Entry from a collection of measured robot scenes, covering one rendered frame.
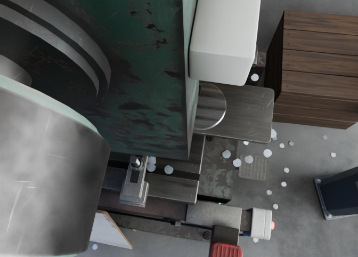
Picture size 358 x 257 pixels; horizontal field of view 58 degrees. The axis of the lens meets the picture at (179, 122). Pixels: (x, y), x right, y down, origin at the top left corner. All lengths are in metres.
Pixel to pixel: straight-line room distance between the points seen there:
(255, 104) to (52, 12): 0.66
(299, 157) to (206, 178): 0.82
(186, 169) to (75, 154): 0.66
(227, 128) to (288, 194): 0.86
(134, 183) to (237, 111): 0.30
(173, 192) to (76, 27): 0.66
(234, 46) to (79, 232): 0.13
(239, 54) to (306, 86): 1.15
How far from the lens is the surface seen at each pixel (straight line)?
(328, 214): 1.60
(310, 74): 1.37
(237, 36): 0.20
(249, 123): 0.77
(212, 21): 0.21
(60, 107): 0.16
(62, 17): 0.18
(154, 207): 0.89
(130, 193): 0.76
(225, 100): 0.78
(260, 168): 1.39
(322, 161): 1.65
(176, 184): 0.81
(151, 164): 0.82
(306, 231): 1.59
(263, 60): 1.04
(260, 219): 0.89
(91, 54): 0.19
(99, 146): 0.18
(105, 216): 0.97
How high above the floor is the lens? 1.50
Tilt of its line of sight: 72 degrees down
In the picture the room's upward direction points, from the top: 6 degrees counter-clockwise
